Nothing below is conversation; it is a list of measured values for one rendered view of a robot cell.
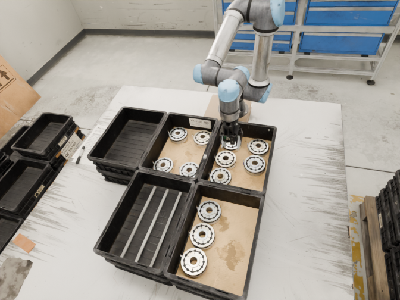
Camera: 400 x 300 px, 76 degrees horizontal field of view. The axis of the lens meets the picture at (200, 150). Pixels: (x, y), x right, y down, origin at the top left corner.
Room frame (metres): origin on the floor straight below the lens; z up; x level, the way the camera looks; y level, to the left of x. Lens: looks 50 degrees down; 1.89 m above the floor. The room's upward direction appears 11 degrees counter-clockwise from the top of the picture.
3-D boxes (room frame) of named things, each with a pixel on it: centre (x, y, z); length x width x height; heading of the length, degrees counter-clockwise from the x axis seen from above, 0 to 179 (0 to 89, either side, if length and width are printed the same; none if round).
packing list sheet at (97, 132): (1.20, 0.65, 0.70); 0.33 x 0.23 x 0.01; 156
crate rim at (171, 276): (0.38, 0.00, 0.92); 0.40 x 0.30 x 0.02; 154
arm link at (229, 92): (0.74, -0.14, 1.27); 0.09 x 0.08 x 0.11; 147
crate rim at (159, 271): (0.51, 0.26, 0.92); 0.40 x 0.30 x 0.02; 154
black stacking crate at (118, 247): (0.51, 0.26, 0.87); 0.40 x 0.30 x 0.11; 154
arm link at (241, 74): (0.83, -0.18, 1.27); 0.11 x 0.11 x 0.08; 57
